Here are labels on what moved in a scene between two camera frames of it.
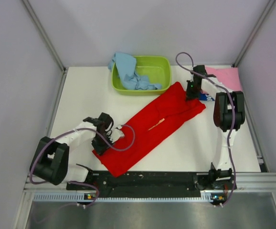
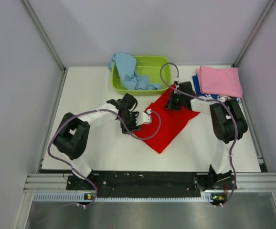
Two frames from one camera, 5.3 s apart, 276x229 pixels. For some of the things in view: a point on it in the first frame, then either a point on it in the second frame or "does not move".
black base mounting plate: [145, 184] does not move
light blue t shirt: [126, 64] does not move
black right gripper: [189, 96] -> [170, 104]
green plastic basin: [157, 69] does not move
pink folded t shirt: [228, 76] does not move
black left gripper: [100, 150] -> [133, 127]
